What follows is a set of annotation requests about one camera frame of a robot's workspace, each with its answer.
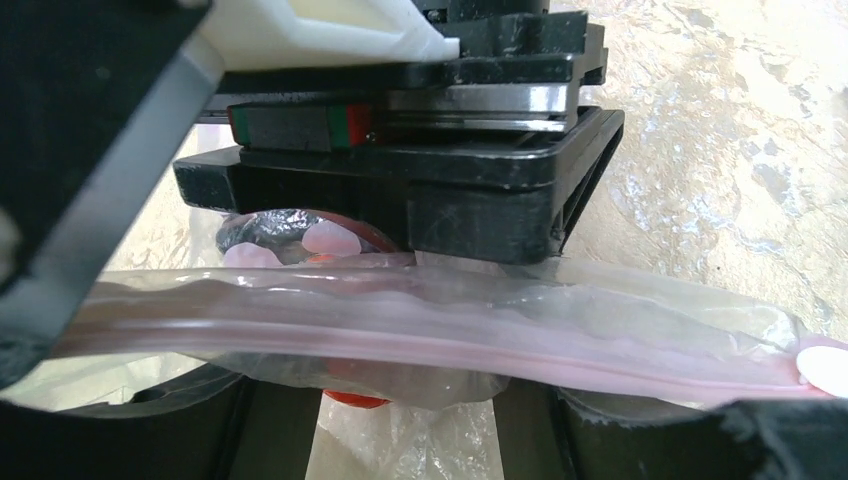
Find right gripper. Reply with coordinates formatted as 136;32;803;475
173;1;624;265

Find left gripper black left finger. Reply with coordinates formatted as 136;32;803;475
1;365;323;479

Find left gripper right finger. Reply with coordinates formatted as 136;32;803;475
493;380;847;479

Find red fake food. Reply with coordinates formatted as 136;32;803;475
291;210;399;411

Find clear zip top bag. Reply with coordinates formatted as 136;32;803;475
0;129;848;480

